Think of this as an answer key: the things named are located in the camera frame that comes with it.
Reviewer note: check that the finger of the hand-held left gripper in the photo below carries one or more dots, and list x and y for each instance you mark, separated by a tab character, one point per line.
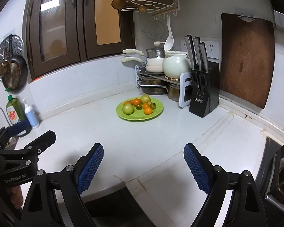
19	127
43	140

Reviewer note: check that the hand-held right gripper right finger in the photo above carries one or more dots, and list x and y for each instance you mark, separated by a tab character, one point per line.
197	167

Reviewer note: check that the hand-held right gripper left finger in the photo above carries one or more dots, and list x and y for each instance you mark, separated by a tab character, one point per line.
90	170

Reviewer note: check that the green plate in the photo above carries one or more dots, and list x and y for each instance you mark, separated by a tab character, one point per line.
137	117

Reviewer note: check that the green apple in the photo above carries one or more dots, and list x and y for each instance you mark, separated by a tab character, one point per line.
128	109

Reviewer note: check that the orange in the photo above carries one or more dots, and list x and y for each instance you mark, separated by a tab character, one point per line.
148	111
146	105
136	102
127	103

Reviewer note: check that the small green tomato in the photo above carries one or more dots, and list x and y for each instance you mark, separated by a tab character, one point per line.
153	106
139	107

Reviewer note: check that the yellow-green apple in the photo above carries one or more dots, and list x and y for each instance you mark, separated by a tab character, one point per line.
145	98

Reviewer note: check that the person's left hand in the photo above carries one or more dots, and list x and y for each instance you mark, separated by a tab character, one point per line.
16	196

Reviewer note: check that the white blue pump bottle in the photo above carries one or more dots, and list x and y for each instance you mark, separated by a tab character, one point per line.
32	119

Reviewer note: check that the green dish soap bottle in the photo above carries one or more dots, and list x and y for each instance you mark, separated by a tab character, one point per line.
14	111

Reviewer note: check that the steel faucet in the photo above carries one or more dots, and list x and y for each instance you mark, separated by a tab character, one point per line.
0	108

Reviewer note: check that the small copper pan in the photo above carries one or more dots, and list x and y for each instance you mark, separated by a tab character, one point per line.
3	67

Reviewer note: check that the black knife block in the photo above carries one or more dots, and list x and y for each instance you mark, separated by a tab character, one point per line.
203	104

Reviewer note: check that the grey corner pot rack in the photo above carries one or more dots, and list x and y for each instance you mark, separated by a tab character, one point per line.
184	89

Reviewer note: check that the perforated steel steamer plate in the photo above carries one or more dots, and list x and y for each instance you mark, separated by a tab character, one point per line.
19	43

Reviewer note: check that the black kitchen scissors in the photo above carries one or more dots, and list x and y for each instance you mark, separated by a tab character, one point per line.
200	80

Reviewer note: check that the wooden bead trivet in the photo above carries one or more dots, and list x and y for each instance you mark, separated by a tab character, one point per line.
171	77

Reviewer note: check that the pale green ceramic pot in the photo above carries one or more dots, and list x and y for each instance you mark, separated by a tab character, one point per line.
176	63

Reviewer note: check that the brown wooden cutting board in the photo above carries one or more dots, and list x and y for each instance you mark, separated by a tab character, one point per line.
247	59

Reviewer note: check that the steel steamer pot with lid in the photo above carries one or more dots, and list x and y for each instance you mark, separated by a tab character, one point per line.
155	53

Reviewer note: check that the white ladle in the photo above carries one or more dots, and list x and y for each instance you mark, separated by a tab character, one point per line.
168	43

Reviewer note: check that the round brown pot lid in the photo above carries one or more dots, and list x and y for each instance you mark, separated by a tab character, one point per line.
125	0

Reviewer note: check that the white wall socket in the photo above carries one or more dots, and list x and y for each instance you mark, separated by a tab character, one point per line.
212	49
183	45

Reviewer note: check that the clear wall hook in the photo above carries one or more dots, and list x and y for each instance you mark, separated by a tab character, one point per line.
246	13

